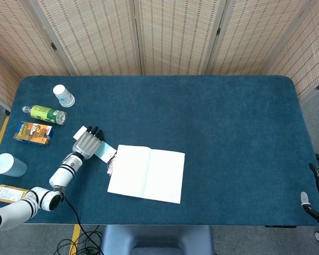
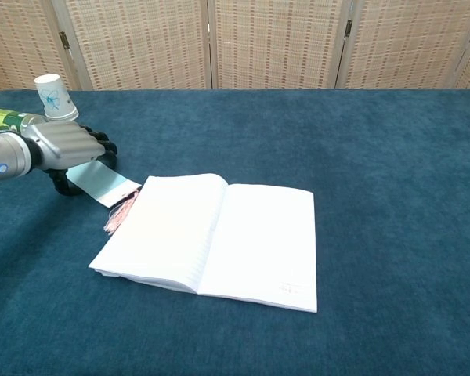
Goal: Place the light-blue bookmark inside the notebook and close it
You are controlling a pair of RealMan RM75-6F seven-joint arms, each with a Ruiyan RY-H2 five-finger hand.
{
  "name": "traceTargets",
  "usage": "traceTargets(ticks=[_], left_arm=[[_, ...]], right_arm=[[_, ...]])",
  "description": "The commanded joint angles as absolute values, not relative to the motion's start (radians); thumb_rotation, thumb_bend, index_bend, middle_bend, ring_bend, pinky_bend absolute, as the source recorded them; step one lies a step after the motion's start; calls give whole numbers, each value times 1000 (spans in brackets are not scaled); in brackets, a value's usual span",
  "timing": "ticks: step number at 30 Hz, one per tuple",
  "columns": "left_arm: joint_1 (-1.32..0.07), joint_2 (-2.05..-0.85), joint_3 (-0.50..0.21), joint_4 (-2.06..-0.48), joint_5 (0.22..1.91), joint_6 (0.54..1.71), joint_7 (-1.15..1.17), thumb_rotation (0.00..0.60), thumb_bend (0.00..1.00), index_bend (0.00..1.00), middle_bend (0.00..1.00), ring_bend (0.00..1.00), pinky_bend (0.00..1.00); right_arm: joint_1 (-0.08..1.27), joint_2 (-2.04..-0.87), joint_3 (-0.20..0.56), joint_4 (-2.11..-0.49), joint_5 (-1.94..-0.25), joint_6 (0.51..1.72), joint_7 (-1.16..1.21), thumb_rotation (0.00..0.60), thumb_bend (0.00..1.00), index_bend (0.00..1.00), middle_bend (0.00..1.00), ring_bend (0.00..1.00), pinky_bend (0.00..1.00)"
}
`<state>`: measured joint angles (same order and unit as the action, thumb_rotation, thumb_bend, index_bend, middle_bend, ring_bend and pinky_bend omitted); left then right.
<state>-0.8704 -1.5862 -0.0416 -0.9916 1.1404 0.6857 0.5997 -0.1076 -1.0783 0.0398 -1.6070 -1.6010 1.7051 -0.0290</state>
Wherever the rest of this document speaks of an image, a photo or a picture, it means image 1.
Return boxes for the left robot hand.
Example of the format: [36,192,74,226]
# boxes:
[72,125,105,160]

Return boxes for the teal bookmark with pink tassel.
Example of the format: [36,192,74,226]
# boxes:
[72,126,118,176]

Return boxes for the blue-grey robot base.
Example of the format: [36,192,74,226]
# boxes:
[99,225,216,255]

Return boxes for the open white lined notebook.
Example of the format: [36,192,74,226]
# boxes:
[107,144,186,205]

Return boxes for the green label plastic bottle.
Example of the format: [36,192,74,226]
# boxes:
[21,105,69,126]

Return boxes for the orange and blue carton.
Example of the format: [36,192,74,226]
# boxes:
[13,121,55,146]

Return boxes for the white paper cup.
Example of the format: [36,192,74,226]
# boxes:
[52,84,76,108]

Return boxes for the light blue white bottle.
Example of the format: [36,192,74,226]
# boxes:
[0,152,28,178]

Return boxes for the yellow label tea bottle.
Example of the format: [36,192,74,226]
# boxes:
[0,184,32,205]

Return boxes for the dark blue table cloth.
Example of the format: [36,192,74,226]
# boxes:
[0,75,319,226]

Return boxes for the bamboo folding screen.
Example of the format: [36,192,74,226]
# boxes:
[0,0,319,112]

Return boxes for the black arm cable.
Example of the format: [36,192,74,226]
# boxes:
[61,195,96,240]

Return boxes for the black floor cables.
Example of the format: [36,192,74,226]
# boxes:
[54,229,104,255]

